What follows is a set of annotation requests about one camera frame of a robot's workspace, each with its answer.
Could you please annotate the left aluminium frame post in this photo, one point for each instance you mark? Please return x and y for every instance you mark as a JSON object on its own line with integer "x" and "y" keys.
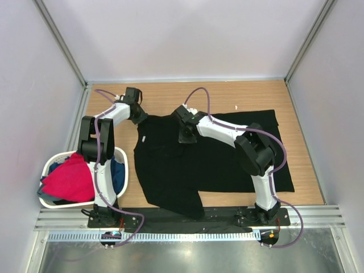
{"x": 50, "y": 23}

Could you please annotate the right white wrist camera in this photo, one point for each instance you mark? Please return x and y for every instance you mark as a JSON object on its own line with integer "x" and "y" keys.
{"x": 190, "y": 109}

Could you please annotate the right aluminium frame post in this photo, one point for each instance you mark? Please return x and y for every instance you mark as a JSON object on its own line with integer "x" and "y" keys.
{"x": 310, "y": 37}

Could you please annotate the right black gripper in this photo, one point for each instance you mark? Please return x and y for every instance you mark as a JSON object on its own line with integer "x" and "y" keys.
{"x": 183, "y": 140}

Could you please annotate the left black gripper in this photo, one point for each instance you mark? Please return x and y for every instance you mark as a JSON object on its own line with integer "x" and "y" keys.
{"x": 142, "y": 118}

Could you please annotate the black t shirt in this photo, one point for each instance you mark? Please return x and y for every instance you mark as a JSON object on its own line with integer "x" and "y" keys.
{"x": 172, "y": 174}

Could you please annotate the pink t shirt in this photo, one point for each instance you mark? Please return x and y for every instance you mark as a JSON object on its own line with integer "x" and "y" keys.
{"x": 72, "y": 181}

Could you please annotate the blue t shirt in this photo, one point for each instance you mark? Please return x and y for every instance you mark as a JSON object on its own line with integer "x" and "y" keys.
{"x": 117, "y": 173}

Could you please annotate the aluminium frame post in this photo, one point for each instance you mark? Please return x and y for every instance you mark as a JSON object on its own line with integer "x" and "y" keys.
{"x": 50, "y": 23}
{"x": 310, "y": 37}

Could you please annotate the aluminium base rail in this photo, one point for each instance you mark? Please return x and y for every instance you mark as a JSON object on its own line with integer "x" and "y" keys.
{"x": 314, "y": 216}

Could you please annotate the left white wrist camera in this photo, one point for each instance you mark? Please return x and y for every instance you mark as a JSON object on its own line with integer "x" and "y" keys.
{"x": 119, "y": 97}

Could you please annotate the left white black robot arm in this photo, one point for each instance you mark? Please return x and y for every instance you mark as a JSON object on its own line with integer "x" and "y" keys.
{"x": 96, "y": 145}

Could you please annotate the slotted grey cable duct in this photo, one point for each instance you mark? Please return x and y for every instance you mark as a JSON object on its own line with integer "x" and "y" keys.
{"x": 113, "y": 236}

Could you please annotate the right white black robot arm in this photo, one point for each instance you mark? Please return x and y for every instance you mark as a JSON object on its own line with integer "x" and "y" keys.
{"x": 255, "y": 151}

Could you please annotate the white perforated laundry basket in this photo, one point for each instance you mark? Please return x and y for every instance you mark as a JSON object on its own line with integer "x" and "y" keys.
{"x": 120, "y": 156}

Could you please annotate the grey t shirt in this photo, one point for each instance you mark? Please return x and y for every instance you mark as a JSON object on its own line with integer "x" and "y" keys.
{"x": 45, "y": 196}

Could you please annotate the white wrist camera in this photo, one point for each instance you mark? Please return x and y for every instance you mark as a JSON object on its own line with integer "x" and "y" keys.
{"x": 190, "y": 109}
{"x": 119, "y": 97}

